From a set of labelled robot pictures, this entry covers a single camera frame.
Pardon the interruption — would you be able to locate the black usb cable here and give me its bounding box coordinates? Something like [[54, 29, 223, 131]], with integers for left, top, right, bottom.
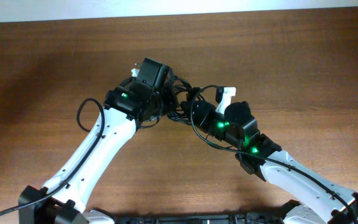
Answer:
[[163, 67, 204, 125]]

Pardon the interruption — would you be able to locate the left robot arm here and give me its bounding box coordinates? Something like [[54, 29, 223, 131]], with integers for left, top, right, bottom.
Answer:
[[19, 58, 177, 223]]

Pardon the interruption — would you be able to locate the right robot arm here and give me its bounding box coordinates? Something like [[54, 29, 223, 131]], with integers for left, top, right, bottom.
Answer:
[[180, 86, 358, 223]]

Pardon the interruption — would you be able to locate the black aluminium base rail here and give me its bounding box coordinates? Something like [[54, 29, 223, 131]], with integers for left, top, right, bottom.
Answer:
[[82, 208, 291, 224]]

